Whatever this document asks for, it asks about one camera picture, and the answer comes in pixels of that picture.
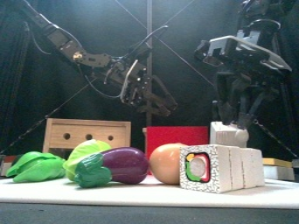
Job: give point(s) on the red drawer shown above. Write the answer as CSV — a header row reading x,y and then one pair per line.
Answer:
x,y
176,138

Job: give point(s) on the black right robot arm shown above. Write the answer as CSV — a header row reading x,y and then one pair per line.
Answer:
x,y
264,27

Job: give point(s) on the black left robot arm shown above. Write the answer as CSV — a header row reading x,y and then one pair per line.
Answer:
x,y
57,38

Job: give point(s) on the white toy knife block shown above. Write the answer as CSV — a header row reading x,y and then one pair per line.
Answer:
x,y
223,135

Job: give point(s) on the wooden box with three holes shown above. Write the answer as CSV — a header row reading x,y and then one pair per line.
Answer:
x,y
97,129

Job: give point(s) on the orange toy egg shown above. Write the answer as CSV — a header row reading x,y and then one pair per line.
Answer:
x,y
165,163

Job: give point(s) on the yellow flat block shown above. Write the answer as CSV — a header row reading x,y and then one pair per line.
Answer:
x,y
276,162

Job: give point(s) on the thick white sushi roll slice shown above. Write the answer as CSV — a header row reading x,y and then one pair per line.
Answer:
x,y
252,167

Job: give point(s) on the thin white sushi roll slice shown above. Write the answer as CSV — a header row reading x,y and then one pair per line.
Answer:
x,y
235,167

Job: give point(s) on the purple toy eggplant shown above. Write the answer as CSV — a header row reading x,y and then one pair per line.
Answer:
x,y
125,164

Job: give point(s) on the white flat block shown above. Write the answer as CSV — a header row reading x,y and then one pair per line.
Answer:
x,y
278,172

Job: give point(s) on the toy sushi roll patterned slice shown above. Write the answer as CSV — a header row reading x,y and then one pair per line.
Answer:
x,y
197,167

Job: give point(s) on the light green toy cabbage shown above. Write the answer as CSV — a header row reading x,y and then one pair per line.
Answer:
x,y
83,151

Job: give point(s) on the white cutting board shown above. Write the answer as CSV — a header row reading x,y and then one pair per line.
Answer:
x,y
147,194

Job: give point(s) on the dark green toy lettuce leaf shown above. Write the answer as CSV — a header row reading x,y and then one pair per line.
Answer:
x,y
36,167

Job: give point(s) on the small red and white block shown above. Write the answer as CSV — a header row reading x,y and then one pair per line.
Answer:
x,y
7,163

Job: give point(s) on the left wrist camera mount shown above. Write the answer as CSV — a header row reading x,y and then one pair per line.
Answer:
x,y
127,81

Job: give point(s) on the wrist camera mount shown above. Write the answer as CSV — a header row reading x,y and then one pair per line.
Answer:
x,y
240,48
127,81

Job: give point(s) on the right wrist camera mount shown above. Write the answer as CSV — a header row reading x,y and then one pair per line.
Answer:
x,y
240,48

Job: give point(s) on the grey vertical frame pole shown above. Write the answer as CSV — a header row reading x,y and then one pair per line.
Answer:
x,y
148,17

